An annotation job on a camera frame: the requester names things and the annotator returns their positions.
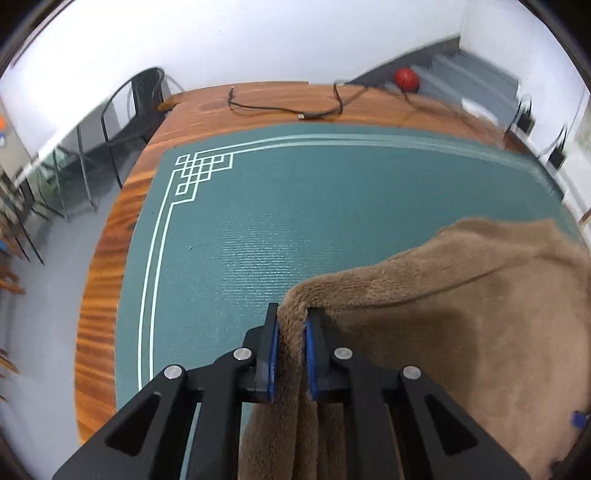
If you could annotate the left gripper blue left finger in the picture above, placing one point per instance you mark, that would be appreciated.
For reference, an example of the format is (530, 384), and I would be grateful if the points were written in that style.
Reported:
(184, 423)

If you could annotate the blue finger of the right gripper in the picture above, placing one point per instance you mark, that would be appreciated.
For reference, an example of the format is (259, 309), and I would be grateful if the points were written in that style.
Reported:
(579, 419)

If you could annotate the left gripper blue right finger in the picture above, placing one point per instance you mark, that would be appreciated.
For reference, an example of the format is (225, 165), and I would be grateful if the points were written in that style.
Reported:
(399, 423)

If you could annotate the brown fleece garment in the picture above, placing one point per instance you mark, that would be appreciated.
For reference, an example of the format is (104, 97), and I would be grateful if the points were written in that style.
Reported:
(497, 313)

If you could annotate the white folding table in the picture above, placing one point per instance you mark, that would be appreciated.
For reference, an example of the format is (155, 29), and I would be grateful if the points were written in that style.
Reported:
(67, 155)

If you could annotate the green table mat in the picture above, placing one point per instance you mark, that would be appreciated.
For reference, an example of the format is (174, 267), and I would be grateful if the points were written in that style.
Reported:
(231, 223)

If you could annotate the black power adapter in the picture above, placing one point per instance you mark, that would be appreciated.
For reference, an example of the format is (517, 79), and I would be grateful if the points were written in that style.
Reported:
(523, 119)
(556, 151)

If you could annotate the black metal chair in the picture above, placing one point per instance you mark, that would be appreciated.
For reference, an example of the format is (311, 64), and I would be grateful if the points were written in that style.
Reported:
(146, 93)

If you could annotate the white plate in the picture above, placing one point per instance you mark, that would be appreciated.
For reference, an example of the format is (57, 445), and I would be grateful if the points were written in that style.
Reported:
(479, 111)

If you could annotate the red ball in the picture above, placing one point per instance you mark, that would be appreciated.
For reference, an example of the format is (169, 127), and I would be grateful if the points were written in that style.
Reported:
(407, 80)

